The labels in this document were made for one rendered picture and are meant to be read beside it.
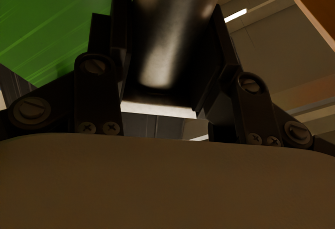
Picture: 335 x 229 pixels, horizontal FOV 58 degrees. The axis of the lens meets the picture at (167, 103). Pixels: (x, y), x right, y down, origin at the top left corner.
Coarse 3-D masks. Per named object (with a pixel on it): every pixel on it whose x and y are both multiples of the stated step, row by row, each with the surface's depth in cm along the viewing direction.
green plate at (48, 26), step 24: (0, 0) 18; (24, 0) 18; (48, 0) 18; (72, 0) 18; (96, 0) 18; (0, 24) 19; (24, 24) 19; (48, 24) 19; (72, 24) 19; (0, 48) 20; (24, 48) 20; (48, 48) 21; (72, 48) 21; (24, 72) 22; (48, 72) 22
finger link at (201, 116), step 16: (208, 32) 12; (224, 32) 11; (208, 48) 11; (224, 48) 11; (192, 64) 13; (208, 64) 11; (224, 64) 10; (240, 64) 12; (192, 80) 13; (208, 80) 11; (224, 80) 11; (192, 96) 13; (208, 96) 12; (224, 96) 10; (208, 112) 11; (224, 112) 11; (224, 128) 11; (288, 128) 10; (304, 128) 10; (288, 144) 10; (304, 144) 10
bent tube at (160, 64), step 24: (144, 0) 10; (168, 0) 10; (192, 0) 10; (216, 0) 10; (144, 24) 11; (168, 24) 10; (192, 24) 10; (144, 48) 11; (168, 48) 11; (192, 48) 12; (144, 72) 12; (168, 72) 12; (144, 96) 13; (168, 96) 13
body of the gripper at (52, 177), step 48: (0, 144) 6; (48, 144) 6; (96, 144) 7; (144, 144) 7; (192, 144) 7; (240, 144) 8; (0, 192) 5; (48, 192) 6; (96, 192) 6; (144, 192) 6; (192, 192) 6; (240, 192) 6; (288, 192) 7
